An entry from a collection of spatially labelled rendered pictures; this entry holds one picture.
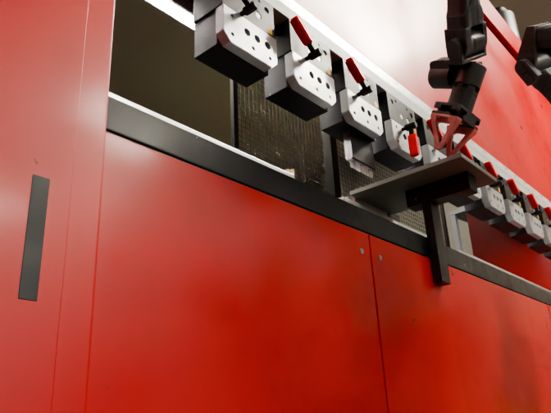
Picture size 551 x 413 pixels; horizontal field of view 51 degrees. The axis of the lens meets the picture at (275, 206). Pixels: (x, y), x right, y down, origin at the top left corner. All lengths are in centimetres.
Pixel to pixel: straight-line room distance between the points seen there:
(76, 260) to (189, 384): 24
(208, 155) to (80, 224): 31
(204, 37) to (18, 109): 68
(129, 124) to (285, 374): 38
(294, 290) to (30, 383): 47
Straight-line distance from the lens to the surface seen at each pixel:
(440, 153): 177
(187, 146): 76
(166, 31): 496
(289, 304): 83
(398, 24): 186
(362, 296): 99
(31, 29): 56
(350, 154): 139
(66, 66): 56
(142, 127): 72
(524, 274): 349
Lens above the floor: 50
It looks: 22 degrees up
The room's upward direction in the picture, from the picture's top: 3 degrees counter-clockwise
